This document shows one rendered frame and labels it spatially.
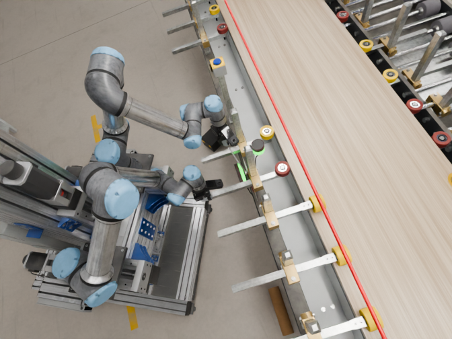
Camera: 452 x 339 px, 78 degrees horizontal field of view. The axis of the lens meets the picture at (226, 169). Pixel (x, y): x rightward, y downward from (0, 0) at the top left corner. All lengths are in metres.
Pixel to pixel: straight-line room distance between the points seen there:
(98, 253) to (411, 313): 1.21
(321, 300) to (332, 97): 1.11
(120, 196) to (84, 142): 2.51
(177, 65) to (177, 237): 2.11
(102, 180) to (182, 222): 1.36
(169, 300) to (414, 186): 1.64
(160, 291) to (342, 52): 2.02
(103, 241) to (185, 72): 2.66
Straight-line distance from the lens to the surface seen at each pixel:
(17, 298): 3.16
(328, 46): 2.07
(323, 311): 1.63
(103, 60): 1.13
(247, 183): 1.52
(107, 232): 1.03
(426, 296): 1.46
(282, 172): 1.49
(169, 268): 2.20
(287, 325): 2.17
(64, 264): 1.27
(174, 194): 1.25
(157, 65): 3.68
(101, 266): 1.13
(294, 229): 1.68
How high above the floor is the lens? 2.25
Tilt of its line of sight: 62 degrees down
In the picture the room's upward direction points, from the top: 22 degrees counter-clockwise
